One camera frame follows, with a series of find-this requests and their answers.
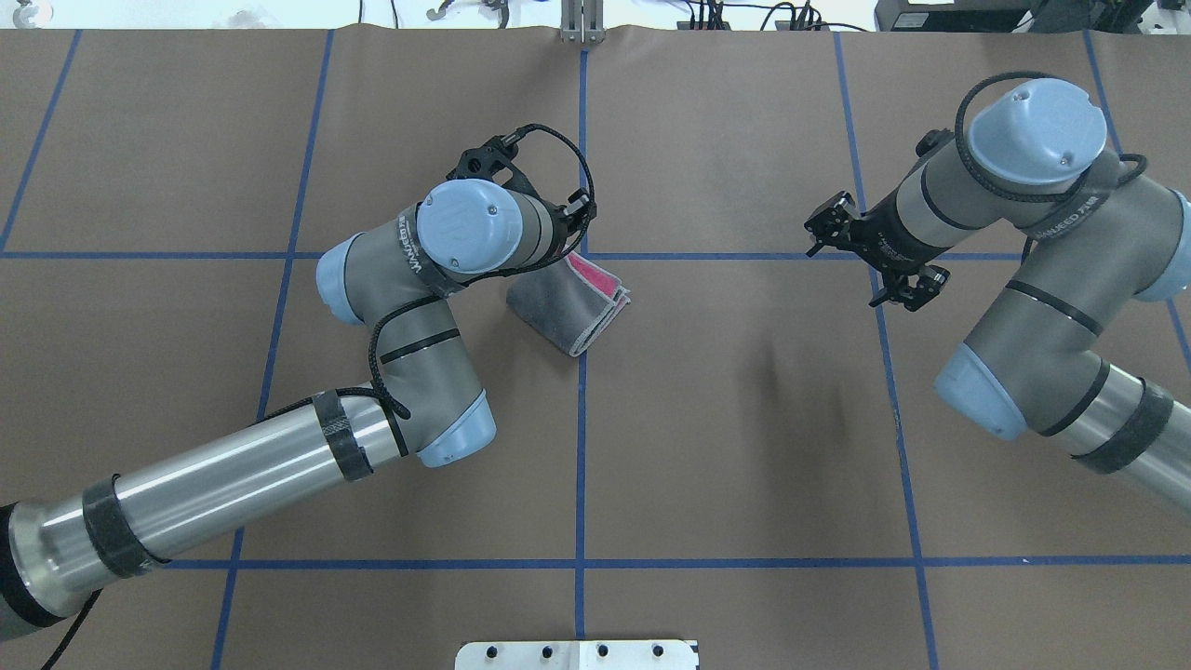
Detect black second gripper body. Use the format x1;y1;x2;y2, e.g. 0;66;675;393
544;188;598;264

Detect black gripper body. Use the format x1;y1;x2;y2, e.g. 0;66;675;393
852;200;944;275

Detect pink towel with white hem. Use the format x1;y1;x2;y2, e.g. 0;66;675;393
506;253;631;357

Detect silver grey second robot arm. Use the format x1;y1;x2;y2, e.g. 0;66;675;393
4;179;596;640

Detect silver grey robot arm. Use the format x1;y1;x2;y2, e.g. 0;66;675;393
805;71;1190;513

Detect black equipment box at table edge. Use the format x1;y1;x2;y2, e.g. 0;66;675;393
873;1;1154;35

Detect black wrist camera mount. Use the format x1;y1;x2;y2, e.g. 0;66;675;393
445;133;540;196
915;129;956;158

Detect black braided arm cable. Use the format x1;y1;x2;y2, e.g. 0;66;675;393
251;124;596;457
955;71;1149;203

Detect metal bracket at table edge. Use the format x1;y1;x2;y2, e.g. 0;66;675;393
560;0;607;46

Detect black cables behind table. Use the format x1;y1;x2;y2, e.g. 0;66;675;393
676;0;829;31

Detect white metal camera mount base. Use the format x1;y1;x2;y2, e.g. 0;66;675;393
454;639;701;669

